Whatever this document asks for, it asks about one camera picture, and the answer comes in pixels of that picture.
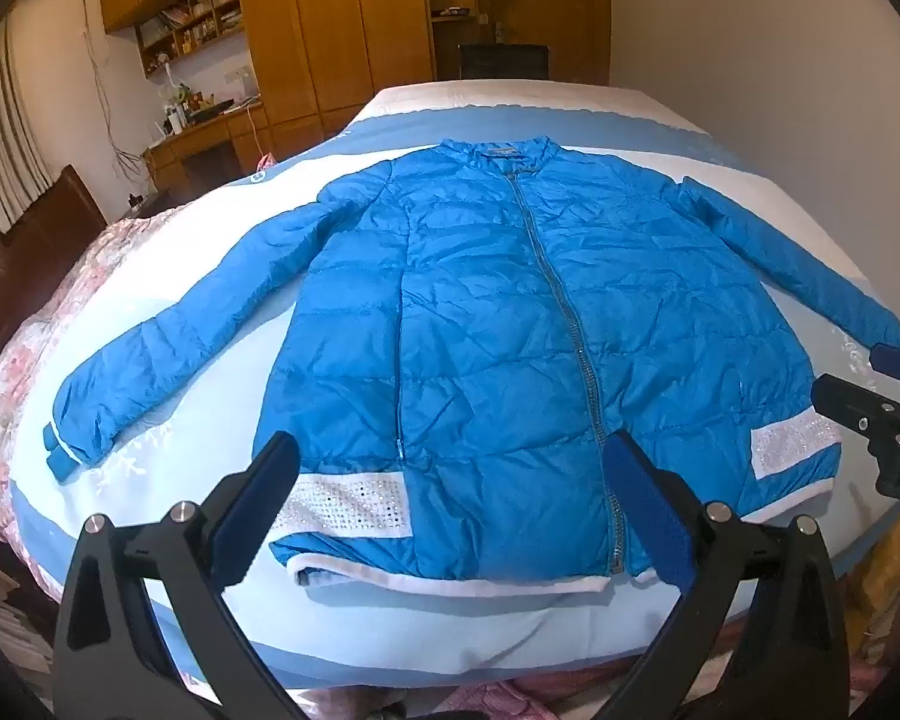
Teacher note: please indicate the wooden desk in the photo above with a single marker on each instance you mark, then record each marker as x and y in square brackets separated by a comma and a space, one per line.
[210, 139]

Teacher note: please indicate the wooden wardrobe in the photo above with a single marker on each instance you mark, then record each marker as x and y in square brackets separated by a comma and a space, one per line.
[322, 30]

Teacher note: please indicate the black chair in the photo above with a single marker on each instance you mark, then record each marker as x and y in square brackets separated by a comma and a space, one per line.
[502, 61]

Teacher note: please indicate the blue puffer jacket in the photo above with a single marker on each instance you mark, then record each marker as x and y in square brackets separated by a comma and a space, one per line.
[457, 300]

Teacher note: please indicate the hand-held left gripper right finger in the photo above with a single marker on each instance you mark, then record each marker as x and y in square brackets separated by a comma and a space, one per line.
[645, 517]

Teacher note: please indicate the dark wooden headboard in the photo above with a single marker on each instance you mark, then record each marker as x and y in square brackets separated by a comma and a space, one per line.
[45, 232]

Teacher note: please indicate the bed with light-blue cover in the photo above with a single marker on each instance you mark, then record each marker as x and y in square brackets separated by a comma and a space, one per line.
[420, 630]

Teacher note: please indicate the yellow bag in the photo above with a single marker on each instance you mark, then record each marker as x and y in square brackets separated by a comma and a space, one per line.
[877, 585]

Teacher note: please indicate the beige curtain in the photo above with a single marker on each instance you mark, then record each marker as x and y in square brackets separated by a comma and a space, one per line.
[7, 127]

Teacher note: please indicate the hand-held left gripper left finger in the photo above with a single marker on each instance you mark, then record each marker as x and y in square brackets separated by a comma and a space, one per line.
[259, 499]

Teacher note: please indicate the wooden wall shelf cabinet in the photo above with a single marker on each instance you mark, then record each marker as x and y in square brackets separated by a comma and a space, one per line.
[195, 15]

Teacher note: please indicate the stack of papers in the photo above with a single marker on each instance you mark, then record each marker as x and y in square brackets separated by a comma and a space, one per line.
[7, 615]

